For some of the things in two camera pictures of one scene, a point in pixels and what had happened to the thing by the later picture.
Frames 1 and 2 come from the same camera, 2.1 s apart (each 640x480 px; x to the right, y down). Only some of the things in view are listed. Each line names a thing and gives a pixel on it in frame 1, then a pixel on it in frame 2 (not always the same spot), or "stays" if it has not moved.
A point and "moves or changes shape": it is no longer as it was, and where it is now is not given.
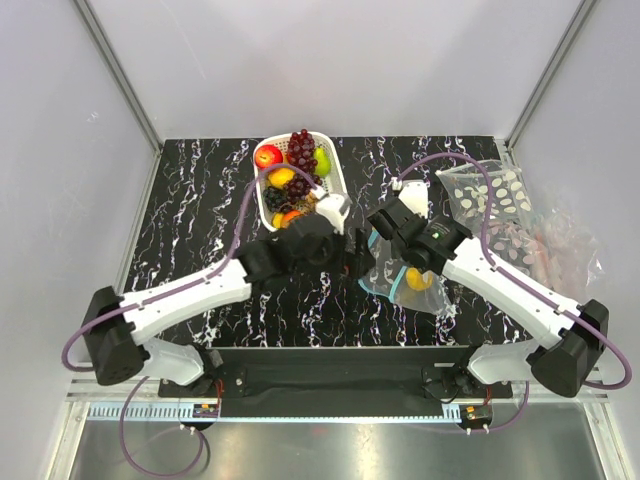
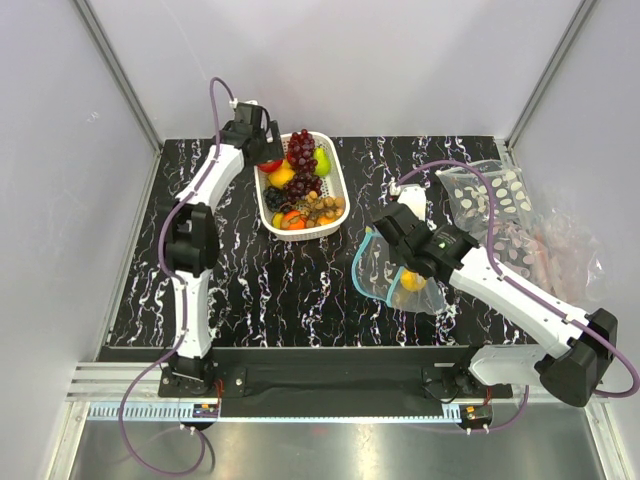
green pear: (323, 162) stays
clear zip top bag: (391, 278) moves or changes shape
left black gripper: (348, 263) → (272, 151)
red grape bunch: (301, 155) stays
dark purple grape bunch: (275, 199) stays
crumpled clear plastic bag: (567, 255) stays
